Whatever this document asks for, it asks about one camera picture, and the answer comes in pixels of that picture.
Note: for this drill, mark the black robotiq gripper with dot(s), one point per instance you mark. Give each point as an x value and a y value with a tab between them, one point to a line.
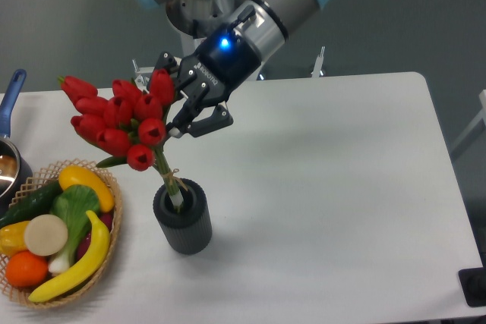
207	77

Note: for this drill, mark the red tulip bouquet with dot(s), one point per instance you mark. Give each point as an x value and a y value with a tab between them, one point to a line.
130	126

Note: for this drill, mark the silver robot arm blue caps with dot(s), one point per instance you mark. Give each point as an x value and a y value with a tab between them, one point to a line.
265	24

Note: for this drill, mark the dark grey ribbed vase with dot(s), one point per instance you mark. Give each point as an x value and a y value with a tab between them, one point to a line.
189	231

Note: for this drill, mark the yellow squash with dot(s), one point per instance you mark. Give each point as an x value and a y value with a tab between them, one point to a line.
77	175

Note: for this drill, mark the woven wicker basket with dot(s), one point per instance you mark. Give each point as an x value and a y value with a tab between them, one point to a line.
112	220

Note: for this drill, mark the green bok choy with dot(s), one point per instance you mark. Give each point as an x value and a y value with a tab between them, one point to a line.
71	207

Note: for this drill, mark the yellow banana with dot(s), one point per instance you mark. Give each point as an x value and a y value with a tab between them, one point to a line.
82	269

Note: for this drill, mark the green cucumber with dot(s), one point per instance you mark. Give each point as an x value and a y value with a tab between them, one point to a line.
36	203

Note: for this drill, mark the beige round disc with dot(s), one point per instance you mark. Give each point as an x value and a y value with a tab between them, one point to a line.
46	235

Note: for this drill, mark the yellow bell pepper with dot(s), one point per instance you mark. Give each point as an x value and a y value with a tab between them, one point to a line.
12	238

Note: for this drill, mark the orange fruit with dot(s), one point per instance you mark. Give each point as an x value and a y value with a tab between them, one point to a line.
26	269

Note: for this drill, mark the white furniture piece at right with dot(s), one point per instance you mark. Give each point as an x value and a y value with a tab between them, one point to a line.
471	132

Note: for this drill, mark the black device at table edge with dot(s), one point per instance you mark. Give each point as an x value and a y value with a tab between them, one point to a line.
473	286

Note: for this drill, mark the blue handled steel pot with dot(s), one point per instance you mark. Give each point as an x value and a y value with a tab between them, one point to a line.
14	169

